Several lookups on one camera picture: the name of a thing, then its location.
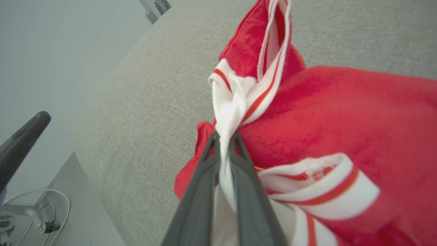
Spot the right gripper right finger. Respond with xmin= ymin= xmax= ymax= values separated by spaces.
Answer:
xmin=228 ymin=131 xmax=290 ymax=246

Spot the white cable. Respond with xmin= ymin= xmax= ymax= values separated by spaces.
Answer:
xmin=0 ymin=188 xmax=71 ymax=246

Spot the red jersey white lining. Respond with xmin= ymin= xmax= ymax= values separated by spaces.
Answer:
xmin=173 ymin=0 xmax=437 ymax=246

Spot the small black connector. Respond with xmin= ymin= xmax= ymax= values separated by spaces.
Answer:
xmin=44 ymin=221 xmax=61 ymax=234

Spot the black rounded bar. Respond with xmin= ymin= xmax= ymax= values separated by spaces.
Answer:
xmin=0 ymin=111 xmax=52 ymax=202

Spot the grey floor plate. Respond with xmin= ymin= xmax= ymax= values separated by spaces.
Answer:
xmin=7 ymin=152 xmax=127 ymax=246

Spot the silver metal bracket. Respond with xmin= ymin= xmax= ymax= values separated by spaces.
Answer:
xmin=0 ymin=203 xmax=47 ymax=246

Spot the grey fabric sofa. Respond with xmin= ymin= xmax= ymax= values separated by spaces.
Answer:
xmin=70 ymin=0 xmax=437 ymax=246

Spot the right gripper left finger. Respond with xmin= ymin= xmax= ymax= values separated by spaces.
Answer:
xmin=160 ymin=131 xmax=222 ymax=246

